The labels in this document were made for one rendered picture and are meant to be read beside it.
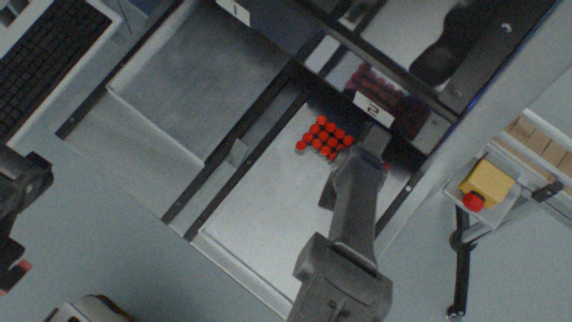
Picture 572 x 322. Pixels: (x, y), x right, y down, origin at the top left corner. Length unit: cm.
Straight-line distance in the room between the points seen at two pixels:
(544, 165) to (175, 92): 75
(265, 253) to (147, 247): 97
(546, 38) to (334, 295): 38
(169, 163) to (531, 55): 80
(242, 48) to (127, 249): 102
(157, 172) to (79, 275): 96
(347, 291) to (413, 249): 157
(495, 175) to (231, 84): 56
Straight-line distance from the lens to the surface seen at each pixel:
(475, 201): 133
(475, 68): 101
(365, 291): 77
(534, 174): 147
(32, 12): 172
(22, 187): 96
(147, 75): 151
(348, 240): 82
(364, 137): 120
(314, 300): 74
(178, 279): 229
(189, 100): 147
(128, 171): 145
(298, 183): 142
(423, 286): 232
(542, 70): 92
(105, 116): 149
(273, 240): 139
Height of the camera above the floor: 226
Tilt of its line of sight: 75 degrees down
